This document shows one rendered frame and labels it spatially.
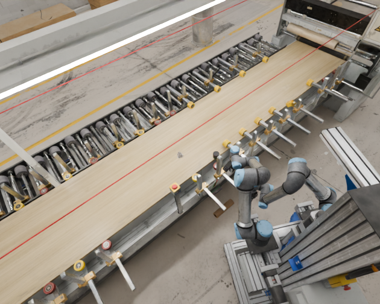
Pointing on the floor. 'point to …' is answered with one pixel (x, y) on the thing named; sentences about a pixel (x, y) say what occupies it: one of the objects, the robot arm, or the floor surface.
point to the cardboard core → (225, 207)
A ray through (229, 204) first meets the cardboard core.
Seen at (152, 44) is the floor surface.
